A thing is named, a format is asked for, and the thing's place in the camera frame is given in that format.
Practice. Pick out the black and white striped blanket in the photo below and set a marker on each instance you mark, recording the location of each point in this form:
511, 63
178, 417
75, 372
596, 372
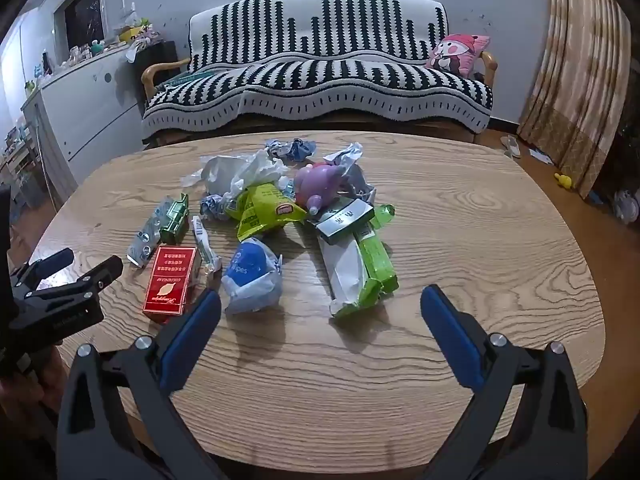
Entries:
320, 75

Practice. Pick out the green and white carton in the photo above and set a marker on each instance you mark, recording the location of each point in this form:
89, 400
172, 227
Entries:
365, 270

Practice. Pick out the white paper scrap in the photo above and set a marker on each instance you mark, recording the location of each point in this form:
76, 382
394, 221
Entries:
541, 156

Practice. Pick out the pink cartoon pillow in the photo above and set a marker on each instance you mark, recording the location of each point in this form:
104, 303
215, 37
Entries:
455, 55

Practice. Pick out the pile of toys and bags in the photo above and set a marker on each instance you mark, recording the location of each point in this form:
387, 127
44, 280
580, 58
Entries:
137, 30

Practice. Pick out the yellow-green snack bag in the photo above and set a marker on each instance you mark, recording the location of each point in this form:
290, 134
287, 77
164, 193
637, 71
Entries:
260, 210

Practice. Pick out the green foil packet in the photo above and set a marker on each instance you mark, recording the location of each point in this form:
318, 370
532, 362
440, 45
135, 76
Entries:
174, 220

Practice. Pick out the long crumpled blue wrapper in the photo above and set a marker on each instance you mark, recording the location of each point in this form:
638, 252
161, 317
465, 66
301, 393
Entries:
290, 149

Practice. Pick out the dark framed window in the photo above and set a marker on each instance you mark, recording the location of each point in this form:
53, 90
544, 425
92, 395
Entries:
82, 12

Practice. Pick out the white cabinet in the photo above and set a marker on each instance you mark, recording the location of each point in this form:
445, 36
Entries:
95, 105

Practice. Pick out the yellow toy duck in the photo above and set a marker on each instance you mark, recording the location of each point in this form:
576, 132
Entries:
564, 180

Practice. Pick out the silver blister pack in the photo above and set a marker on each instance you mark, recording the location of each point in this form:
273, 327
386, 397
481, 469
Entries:
145, 240

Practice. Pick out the blue wipes packet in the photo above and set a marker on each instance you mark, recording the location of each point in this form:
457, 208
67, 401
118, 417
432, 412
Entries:
247, 265

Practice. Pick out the green stick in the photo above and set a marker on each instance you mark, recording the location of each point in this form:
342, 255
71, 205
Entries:
190, 76

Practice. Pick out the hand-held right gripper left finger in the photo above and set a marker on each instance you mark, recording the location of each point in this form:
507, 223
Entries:
192, 340

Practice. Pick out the white and green box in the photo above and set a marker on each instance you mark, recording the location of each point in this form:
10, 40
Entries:
345, 219

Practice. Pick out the green plastic wrapper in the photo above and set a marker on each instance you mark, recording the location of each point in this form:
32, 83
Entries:
385, 212

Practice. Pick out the red box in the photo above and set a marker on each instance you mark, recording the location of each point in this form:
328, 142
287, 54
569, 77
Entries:
170, 280

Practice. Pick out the black stand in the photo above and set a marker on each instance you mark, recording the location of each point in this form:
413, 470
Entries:
160, 62

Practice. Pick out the grey slipper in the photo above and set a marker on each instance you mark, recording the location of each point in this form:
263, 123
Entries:
511, 146

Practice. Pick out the cluttered storage shelf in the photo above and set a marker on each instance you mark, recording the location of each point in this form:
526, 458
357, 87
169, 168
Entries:
17, 160

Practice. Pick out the white tissue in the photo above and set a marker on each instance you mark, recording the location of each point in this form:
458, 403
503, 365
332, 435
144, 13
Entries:
260, 170

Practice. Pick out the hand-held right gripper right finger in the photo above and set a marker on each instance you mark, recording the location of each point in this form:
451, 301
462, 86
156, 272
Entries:
450, 335

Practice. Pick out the wooden sofa frame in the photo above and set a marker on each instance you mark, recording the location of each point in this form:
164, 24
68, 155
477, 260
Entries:
155, 72

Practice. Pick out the beige patterned curtain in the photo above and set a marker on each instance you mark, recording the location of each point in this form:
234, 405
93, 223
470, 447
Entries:
575, 85

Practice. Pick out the row of small bottles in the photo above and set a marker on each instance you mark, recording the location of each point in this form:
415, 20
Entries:
87, 52

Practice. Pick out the purple toy bottle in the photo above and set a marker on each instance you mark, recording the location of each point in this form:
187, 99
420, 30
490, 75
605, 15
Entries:
315, 185

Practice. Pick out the crumpled white paper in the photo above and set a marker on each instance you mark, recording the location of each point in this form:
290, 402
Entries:
350, 156

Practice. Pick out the clear plastic bag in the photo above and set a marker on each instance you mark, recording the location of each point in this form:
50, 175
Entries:
215, 172

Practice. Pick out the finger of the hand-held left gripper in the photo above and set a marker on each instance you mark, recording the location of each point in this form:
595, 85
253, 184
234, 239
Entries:
102, 271
50, 261

